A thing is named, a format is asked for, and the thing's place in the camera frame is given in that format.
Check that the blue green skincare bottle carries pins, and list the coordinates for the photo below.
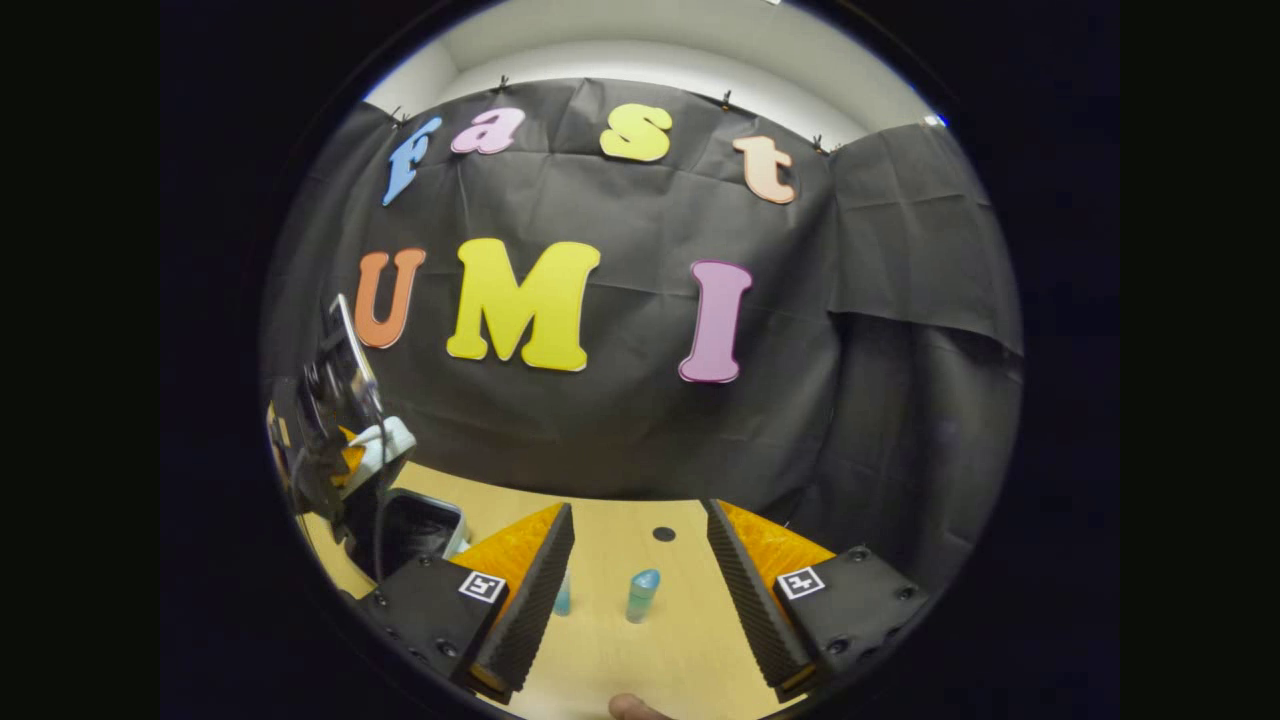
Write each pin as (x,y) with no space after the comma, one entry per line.
(641,598)

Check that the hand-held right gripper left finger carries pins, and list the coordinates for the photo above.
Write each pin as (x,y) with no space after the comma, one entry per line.
(530,600)

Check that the light blue suitcase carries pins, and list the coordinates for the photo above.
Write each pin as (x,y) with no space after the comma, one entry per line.
(420,525)

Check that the small white skincare tube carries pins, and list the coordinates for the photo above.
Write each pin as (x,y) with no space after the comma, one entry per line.
(563,597)

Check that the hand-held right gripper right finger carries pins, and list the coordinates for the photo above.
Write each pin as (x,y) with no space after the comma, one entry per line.
(750,600)

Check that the black backdrop cloth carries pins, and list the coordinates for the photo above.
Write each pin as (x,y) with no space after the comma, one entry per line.
(640,430)

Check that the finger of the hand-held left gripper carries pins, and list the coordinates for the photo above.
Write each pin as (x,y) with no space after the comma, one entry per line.
(350,462)

